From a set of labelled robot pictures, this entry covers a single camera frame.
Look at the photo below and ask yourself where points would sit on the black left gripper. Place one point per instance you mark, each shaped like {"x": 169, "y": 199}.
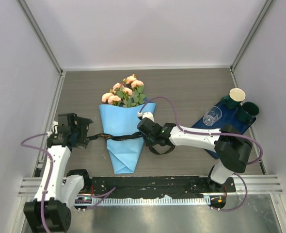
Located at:
{"x": 83, "y": 124}

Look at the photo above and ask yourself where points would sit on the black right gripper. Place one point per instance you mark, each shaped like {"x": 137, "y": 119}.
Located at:
{"x": 147, "y": 142}

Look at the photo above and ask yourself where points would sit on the black printed ribbon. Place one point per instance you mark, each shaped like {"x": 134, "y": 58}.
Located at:
{"x": 128, "y": 137}

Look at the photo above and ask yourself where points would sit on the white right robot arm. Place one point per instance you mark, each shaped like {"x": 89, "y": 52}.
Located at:
{"x": 233, "y": 151}

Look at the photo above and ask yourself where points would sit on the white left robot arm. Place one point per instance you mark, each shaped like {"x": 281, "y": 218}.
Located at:
{"x": 50, "y": 209}

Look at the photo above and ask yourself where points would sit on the clear plastic cup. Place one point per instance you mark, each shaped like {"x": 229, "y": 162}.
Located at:
{"x": 212, "y": 115}

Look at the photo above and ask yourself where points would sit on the dark green mug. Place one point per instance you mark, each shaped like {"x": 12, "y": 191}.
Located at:
{"x": 230, "y": 103}
{"x": 247, "y": 112}

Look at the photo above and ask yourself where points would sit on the beige paper cup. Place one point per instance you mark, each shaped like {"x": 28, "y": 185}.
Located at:
{"x": 237, "y": 95}

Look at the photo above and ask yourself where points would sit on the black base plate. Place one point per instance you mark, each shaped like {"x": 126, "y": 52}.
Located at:
{"x": 198, "y": 184}

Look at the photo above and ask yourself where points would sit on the slotted cable duct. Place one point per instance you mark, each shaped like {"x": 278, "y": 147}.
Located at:
{"x": 166, "y": 200}

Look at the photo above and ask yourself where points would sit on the aluminium frame rail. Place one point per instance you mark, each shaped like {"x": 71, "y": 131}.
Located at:
{"x": 256, "y": 184}

